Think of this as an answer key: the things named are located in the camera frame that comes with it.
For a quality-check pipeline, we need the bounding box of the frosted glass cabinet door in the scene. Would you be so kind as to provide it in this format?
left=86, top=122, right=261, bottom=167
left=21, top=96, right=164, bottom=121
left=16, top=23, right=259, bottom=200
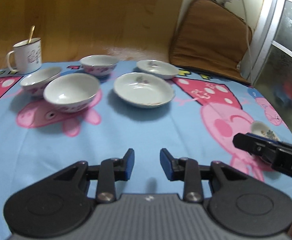
left=249, top=0, right=292, bottom=133

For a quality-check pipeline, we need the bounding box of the blue cartoon pig tablecloth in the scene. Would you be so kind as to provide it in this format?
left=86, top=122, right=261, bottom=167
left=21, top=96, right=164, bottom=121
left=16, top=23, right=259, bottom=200
left=0, top=61, right=292, bottom=239

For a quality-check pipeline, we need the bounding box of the floral rice bowl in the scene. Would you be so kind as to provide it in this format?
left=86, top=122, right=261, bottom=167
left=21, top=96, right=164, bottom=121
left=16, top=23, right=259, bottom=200
left=80, top=55, right=119, bottom=77
left=20, top=67, right=62, bottom=97
left=43, top=73, right=100, bottom=113

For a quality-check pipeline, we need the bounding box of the white power cable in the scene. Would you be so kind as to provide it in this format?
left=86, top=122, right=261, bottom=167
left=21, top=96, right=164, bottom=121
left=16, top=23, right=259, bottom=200
left=223, top=0, right=253, bottom=69

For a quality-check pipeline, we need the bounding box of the white floral plate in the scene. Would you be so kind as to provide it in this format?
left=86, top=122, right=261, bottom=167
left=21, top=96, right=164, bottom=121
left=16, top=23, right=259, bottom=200
left=250, top=121, right=280, bottom=141
left=113, top=72, right=175, bottom=108
left=136, top=60, right=179, bottom=80

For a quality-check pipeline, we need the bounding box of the brown seat cushion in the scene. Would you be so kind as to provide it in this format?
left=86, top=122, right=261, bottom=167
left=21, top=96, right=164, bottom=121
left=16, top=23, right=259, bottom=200
left=169, top=0, right=253, bottom=83

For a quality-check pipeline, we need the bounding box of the white enamel mug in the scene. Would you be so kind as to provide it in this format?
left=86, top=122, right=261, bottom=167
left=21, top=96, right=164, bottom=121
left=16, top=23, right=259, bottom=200
left=6, top=37, right=42, bottom=74

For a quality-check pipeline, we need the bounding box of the wooden stirring stick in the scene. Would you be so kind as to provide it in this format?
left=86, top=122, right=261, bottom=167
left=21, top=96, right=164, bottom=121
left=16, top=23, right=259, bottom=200
left=27, top=25, right=35, bottom=44

